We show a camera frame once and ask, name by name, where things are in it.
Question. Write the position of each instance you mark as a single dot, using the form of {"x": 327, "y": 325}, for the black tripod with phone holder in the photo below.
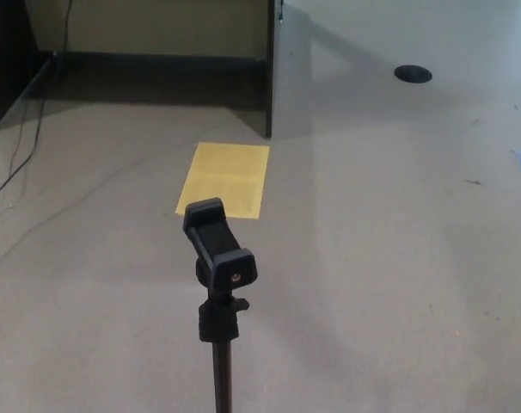
{"x": 221, "y": 383}

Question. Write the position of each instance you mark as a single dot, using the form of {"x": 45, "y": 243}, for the yellow paper sheet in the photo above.
{"x": 232, "y": 172}

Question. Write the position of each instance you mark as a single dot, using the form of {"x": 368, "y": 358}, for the black round floor cover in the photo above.
{"x": 413, "y": 73}

